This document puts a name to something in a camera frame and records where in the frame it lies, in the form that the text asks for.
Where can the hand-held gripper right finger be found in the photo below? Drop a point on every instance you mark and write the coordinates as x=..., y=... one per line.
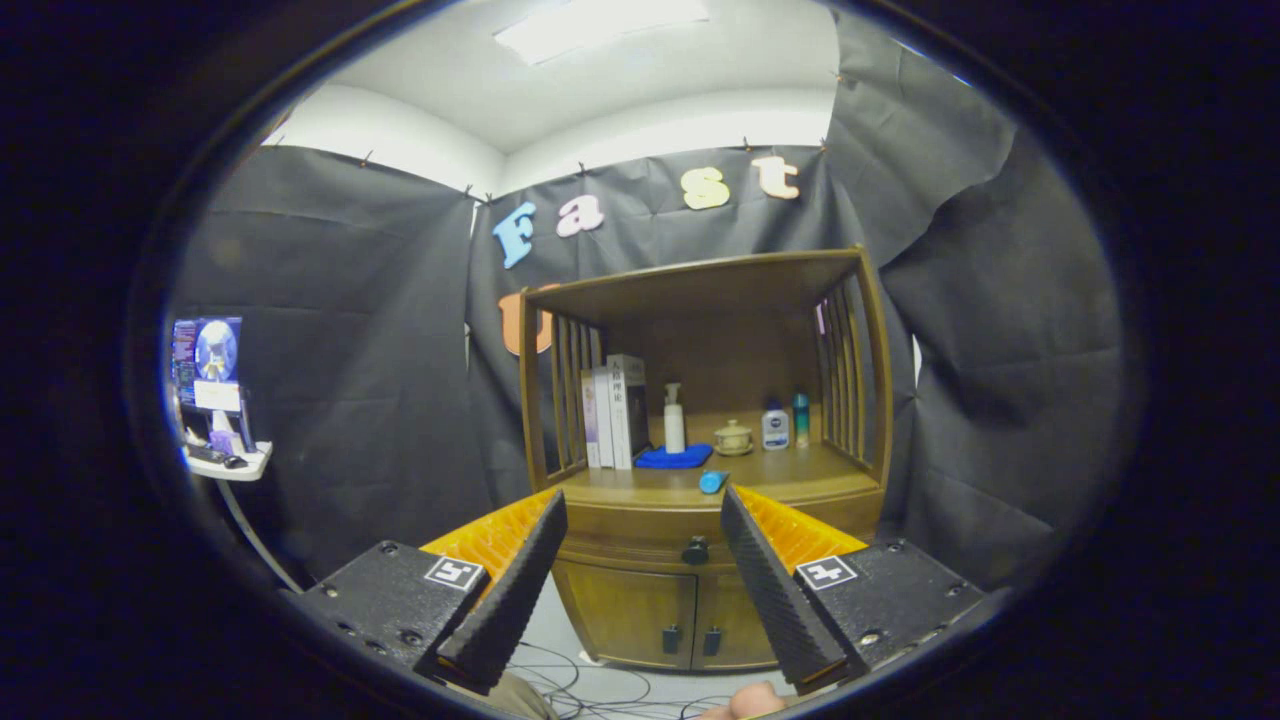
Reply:
x=775, y=600

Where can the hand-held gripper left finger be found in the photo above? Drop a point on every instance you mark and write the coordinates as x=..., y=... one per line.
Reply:
x=510, y=600

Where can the black drawer knob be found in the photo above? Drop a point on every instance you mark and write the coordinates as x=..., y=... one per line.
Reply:
x=696, y=550

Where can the blue cosmetic tube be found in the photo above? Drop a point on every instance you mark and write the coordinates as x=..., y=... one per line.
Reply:
x=712, y=482

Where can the wooden drawer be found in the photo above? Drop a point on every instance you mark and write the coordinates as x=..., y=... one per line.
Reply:
x=640, y=525

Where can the wooden cabinet door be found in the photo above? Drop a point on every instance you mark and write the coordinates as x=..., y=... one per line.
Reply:
x=620, y=610
x=735, y=625

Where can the wooden countertop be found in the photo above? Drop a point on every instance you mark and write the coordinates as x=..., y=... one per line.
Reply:
x=800, y=470

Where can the wooden cabinet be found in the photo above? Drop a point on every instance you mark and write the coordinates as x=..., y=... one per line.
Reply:
x=700, y=285

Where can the person's khaki trouser leg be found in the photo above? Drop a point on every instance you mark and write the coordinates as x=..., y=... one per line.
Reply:
x=510, y=698

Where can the lidded ceramic teacup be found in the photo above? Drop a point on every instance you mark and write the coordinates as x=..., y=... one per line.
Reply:
x=733, y=438

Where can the white lotion bottle blue cap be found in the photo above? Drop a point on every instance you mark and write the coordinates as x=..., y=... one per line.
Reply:
x=775, y=428

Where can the blue folded cloth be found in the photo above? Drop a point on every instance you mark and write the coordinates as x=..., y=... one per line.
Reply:
x=670, y=459

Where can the teal spray bottle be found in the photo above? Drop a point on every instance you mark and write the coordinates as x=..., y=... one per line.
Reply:
x=801, y=422

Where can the lilac book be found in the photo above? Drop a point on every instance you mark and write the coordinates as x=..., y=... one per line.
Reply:
x=589, y=420

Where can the white pump bottle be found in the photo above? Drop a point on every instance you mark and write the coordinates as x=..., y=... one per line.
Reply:
x=675, y=430

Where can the white book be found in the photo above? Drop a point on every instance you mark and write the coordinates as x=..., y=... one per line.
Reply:
x=604, y=420

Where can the book with dark portrait cover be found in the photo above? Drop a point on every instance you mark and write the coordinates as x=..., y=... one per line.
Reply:
x=635, y=415

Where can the black keyboard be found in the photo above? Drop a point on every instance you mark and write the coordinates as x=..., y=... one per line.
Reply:
x=205, y=454

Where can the computer monitor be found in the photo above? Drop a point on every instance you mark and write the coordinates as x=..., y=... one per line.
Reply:
x=210, y=355

